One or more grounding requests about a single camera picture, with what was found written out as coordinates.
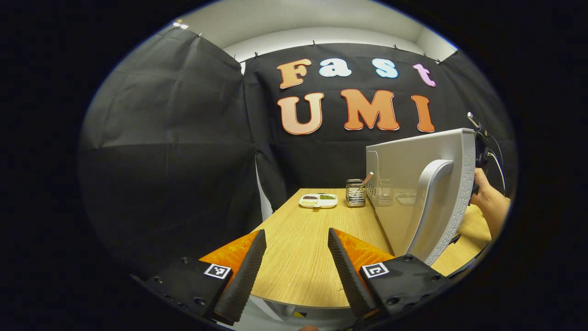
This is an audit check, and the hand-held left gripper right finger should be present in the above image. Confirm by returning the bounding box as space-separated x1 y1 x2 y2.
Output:
327 228 453 321

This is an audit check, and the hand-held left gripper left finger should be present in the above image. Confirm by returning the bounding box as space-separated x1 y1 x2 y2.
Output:
130 229 267 326

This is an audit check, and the white microwave oven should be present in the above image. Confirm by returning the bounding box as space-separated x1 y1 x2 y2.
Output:
366 128 476 267

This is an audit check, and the white divided condiment dish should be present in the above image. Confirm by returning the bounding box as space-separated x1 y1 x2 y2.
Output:
299 194 338 209

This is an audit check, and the black backdrop cloth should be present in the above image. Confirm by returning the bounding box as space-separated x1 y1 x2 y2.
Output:
77 24 519 276

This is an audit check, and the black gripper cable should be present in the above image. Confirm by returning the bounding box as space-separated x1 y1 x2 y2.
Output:
486 132 507 194

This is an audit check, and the metal wire utensil holder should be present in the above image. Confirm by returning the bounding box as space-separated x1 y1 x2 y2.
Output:
345 179 367 208

